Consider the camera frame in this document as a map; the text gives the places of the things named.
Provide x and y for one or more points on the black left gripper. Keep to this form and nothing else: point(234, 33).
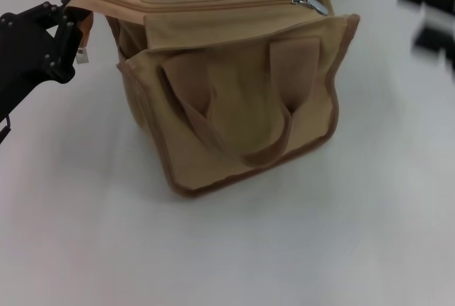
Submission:
point(25, 50)

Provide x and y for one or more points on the silver metal zipper pull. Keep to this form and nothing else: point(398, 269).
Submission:
point(316, 4)

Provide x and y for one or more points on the khaki canvas food bag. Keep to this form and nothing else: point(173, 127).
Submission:
point(241, 106)

